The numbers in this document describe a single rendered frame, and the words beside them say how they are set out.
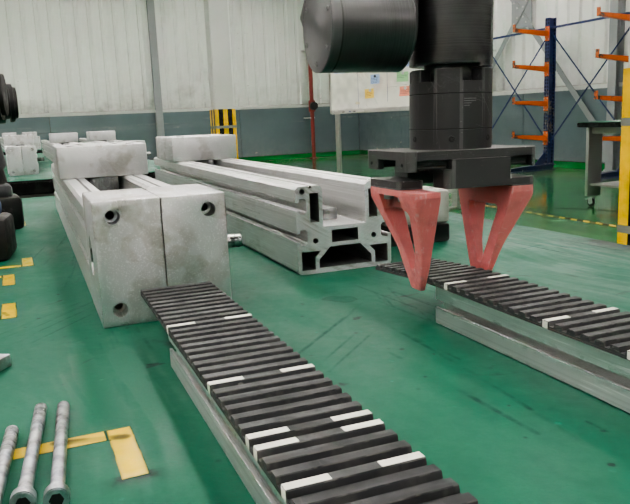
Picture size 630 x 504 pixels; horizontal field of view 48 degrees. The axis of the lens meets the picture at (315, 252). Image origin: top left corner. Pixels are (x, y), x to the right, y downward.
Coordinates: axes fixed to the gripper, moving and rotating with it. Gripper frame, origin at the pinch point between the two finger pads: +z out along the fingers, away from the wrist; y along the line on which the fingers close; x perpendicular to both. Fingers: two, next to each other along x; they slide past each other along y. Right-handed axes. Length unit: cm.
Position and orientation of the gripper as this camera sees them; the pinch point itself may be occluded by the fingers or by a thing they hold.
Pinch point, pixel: (449, 274)
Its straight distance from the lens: 53.0
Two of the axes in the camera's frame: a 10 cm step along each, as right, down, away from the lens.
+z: 0.3, 9.8, 1.8
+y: -9.3, 0.9, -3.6
